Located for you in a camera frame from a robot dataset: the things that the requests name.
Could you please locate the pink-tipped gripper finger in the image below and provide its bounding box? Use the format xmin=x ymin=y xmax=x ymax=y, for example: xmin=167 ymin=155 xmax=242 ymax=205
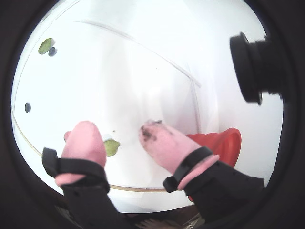
xmin=41 ymin=121 xmax=131 ymax=229
xmin=139 ymin=120 xmax=266 ymax=229

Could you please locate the red collapsible silicone cup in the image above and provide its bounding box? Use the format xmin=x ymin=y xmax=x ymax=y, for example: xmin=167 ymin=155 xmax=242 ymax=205
xmin=185 ymin=127 xmax=242 ymax=202

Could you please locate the broad green leaf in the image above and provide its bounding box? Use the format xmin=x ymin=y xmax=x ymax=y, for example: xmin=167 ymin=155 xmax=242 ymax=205
xmin=103 ymin=139 xmax=121 ymax=157

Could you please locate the white paper sheet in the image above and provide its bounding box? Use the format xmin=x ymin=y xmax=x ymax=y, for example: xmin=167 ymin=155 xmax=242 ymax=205
xmin=13 ymin=19 xmax=203 ymax=213

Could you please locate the narrow green leaf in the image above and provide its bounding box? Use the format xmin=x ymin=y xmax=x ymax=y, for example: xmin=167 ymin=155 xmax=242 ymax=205
xmin=38 ymin=38 xmax=54 ymax=55

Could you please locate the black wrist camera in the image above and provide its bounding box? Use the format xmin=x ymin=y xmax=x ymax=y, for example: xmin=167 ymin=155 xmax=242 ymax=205
xmin=229 ymin=32 xmax=286 ymax=105

